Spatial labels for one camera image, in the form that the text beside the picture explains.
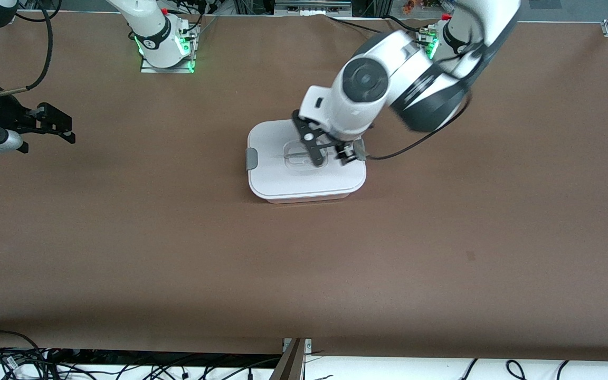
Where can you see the white box lid grey latches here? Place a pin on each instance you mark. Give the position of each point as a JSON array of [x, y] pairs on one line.
[[304, 179]]

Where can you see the brown table cover sheet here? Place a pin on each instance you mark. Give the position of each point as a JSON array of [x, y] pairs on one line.
[[335, 274]]

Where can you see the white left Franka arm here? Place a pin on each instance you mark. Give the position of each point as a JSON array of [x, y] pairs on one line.
[[367, 79]]

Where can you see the metal table edge bracket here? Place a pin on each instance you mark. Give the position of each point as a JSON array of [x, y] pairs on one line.
[[306, 345]]

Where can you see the white shelf board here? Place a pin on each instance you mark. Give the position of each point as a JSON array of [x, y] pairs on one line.
[[388, 370]]

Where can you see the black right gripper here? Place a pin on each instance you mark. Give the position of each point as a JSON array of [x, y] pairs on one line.
[[4, 113]]

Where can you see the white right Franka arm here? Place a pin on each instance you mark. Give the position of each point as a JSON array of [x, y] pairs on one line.
[[151, 26]]

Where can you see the colourful background clutter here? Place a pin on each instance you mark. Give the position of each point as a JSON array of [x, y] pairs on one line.
[[425, 5]]

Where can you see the translucent plastic storage box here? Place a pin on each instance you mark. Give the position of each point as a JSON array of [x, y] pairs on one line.
[[304, 199]]

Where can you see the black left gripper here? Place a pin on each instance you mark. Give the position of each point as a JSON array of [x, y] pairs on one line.
[[350, 150]]

